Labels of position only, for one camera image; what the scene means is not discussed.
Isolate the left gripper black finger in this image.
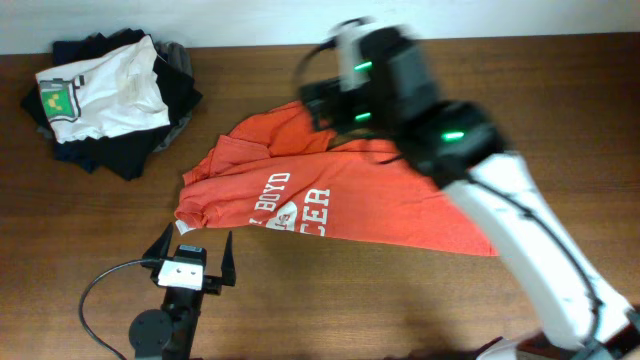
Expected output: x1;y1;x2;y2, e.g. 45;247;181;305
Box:
142;223;174;259
221;232;236;287

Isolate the orange red t-shirt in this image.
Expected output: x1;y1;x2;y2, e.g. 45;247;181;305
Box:
174;102;498;256

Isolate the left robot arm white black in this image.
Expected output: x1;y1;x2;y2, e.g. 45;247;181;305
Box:
129;225;236;360

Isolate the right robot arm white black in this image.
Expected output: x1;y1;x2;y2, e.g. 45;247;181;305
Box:
299;18;639;360

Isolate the black folded garment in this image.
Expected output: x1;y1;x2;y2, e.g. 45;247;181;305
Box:
52;28;202;181

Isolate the navy folded garment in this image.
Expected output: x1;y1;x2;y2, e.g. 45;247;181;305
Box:
53;142;99;174

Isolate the white folded t-shirt green print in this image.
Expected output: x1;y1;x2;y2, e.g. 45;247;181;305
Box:
36;35;170;144

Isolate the grey folded garment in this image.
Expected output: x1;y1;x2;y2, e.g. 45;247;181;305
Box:
154;42;193;152

